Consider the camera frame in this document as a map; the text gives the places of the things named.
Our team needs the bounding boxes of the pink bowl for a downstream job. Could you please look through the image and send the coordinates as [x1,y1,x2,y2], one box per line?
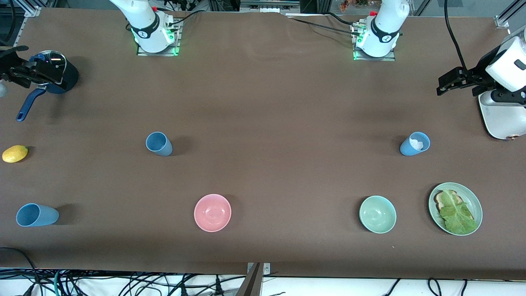
[194,194,232,233]

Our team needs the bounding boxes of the pale green plate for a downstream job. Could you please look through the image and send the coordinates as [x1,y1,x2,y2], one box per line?
[428,182,483,236]

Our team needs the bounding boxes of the brown table cover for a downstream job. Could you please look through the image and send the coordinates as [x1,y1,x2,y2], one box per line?
[0,7,526,281]

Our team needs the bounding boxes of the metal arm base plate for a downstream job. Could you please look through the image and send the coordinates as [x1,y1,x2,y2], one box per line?
[137,18,182,57]
[353,23,396,62]

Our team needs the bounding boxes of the metal table bracket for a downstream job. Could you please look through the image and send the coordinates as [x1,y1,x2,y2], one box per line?
[247,262,271,276]

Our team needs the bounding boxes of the yellow lemon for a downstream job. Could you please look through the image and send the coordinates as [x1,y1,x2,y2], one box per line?
[2,145,29,164]

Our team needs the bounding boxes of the toast slice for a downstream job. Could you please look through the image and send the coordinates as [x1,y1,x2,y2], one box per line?
[434,190,475,224]

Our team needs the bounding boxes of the blue plastic cup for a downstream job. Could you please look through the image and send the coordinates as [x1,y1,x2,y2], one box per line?
[16,203,60,227]
[145,132,173,157]
[399,132,431,157]

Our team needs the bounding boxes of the white power strip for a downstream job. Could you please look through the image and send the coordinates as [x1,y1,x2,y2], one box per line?
[240,0,301,14]

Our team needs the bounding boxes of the white toaster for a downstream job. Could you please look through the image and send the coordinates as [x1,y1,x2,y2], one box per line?
[478,91,526,140]

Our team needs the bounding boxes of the pale green bowl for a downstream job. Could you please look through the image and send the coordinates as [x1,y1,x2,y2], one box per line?
[359,195,397,234]

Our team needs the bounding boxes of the glass lid with blue knob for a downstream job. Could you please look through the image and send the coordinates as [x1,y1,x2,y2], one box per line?
[30,50,67,83]

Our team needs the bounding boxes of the orange toy food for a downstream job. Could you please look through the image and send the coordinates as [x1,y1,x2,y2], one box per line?
[339,0,372,11]

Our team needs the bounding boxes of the black cable on table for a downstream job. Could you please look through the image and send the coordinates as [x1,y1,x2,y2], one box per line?
[286,16,362,37]
[166,9,203,31]
[324,12,359,28]

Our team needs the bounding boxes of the aluminium frame profile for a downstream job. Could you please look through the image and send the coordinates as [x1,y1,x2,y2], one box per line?
[495,0,526,29]
[12,0,42,18]

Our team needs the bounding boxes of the dark blue saucepan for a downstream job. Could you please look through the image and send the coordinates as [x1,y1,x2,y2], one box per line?
[16,50,79,123]

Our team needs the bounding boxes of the green lettuce leaf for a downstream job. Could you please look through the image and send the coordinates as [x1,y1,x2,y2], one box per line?
[440,190,479,235]

